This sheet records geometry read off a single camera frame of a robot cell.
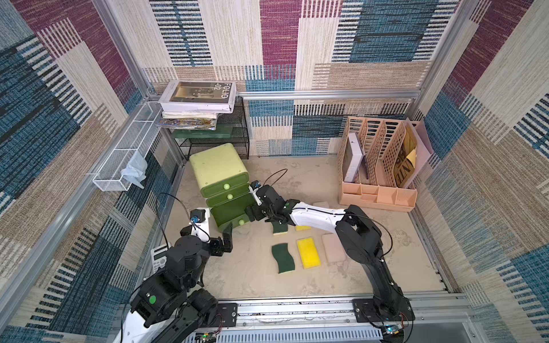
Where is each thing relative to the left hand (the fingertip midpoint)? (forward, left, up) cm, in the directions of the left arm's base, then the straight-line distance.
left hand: (217, 223), depth 67 cm
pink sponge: (+22, -40, -24) cm, 51 cm away
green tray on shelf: (+48, +6, -2) cm, 48 cm away
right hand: (+19, -8, -18) cm, 27 cm away
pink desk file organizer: (+38, -62, -16) cm, 74 cm away
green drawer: (+21, 0, -14) cm, 25 cm away
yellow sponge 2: (-1, -31, -24) cm, 39 cm away
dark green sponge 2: (+10, -19, -24) cm, 32 cm away
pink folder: (+27, -74, +5) cm, 79 cm away
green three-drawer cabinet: (+32, +8, -7) cm, 34 cm away
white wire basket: (+12, +34, +8) cm, 37 cm away
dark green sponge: (-2, -21, -26) cm, 34 cm away
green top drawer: (+20, +1, -7) cm, 21 cm away
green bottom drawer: (+17, 0, -21) cm, 27 cm away
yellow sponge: (+11, -30, -26) cm, 41 cm away
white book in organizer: (+34, -54, -6) cm, 64 cm away
